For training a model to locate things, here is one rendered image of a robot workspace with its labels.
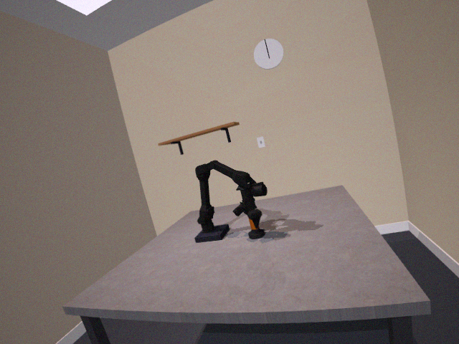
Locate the dark grey round pedestal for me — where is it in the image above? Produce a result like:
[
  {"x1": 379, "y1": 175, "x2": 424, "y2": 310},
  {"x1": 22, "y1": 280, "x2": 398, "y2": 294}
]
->
[{"x1": 248, "y1": 227, "x2": 265, "y2": 239}]

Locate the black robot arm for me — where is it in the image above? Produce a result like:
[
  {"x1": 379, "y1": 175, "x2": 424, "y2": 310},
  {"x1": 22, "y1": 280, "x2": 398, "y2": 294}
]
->
[{"x1": 195, "y1": 160, "x2": 268, "y2": 233}]

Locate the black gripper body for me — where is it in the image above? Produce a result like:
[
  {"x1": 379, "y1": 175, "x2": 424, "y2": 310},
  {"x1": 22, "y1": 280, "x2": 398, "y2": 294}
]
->
[{"x1": 242, "y1": 197, "x2": 262, "y2": 219}]

